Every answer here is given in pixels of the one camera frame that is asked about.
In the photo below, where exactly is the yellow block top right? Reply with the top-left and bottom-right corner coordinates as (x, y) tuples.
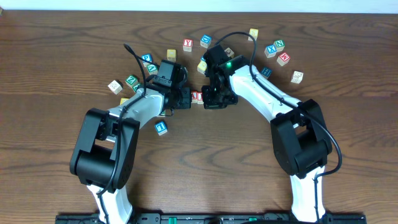
(248, 28), (259, 41)

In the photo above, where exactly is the blue P block left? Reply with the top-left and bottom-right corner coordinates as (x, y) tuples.
(141, 54), (153, 67)

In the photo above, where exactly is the yellow block centre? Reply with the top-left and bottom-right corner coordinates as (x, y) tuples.
(197, 60), (207, 74)

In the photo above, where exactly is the red Y block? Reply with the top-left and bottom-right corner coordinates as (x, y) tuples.
(183, 39), (193, 52)

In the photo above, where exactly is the green N block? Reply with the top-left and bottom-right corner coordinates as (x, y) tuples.
(274, 40), (285, 52)

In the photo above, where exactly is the plain picture block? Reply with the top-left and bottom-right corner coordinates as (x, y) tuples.
(224, 48), (234, 58)
(290, 71), (303, 84)
(108, 80), (123, 95)

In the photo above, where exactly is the yellow block upper left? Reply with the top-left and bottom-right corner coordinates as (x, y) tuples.
(167, 49), (177, 62)

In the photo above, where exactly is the green Z block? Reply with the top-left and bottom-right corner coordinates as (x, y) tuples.
(125, 75), (139, 88)

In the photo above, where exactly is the blue X block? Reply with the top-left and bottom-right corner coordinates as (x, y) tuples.
(264, 45), (277, 58)

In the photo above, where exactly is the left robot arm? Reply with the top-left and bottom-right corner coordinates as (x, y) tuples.
(70, 60), (191, 223)

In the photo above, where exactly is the red A block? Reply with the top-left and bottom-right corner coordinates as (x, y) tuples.
(191, 91), (198, 103)

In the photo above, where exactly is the blue L block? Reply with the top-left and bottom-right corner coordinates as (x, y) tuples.
(154, 121), (168, 136)

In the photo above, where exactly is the red M block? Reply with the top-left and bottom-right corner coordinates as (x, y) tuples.
(277, 52), (290, 67)

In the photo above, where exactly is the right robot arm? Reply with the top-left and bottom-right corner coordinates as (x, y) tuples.
(201, 45), (331, 222)

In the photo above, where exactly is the plain picture block right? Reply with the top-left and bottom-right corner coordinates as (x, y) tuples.
(290, 71), (303, 84)

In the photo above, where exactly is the green V block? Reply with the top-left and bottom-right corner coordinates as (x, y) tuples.
(147, 64), (159, 75)

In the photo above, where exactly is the blue H block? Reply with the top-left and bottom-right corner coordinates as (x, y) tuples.
(261, 67), (272, 79)

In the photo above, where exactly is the green R block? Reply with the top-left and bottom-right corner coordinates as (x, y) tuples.
(132, 83), (141, 93)

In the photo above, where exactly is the plain picture block centre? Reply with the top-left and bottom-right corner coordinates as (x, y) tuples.
(224, 48), (234, 58)

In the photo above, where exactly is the plain picture block left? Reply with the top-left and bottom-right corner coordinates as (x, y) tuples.
(108, 80), (123, 95)

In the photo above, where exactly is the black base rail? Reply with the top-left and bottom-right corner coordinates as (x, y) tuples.
(55, 213), (367, 224)

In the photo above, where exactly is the yellow block far left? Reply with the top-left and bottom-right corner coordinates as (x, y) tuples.
(120, 98), (128, 105)

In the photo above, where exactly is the blue C block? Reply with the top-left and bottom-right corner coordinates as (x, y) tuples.
(200, 34), (212, 49)

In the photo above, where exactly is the yellow block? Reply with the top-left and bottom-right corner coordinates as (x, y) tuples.
(248, 28), (259, 41)
(197, 60), (207, 74)
(167, 49), (177, 62)
(120, 98), (128, 105)

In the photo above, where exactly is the red I block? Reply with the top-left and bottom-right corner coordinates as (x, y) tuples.
(197, 92), (203, 104)

